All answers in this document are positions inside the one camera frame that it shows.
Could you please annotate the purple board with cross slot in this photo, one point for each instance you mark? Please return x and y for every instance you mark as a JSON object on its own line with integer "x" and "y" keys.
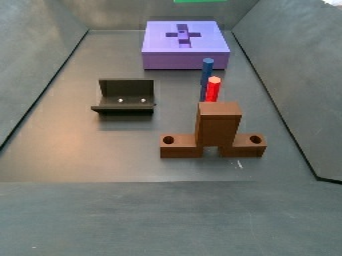
{"x": 178, "y": 45}

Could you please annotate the brown T-shaped block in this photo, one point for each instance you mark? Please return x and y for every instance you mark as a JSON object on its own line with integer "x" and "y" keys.
{"x": 218, "y": 120}

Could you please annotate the red cylinder peg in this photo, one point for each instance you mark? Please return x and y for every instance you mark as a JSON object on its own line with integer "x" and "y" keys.
{"x": 213, "y": 89}

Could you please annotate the blue cylinder peg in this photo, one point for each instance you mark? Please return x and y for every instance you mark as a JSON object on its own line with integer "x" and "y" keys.
{"x": 206, "y": 74}

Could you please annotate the black angled bracket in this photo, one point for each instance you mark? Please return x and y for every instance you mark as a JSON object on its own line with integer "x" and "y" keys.
{"x": 126, "y": 95}

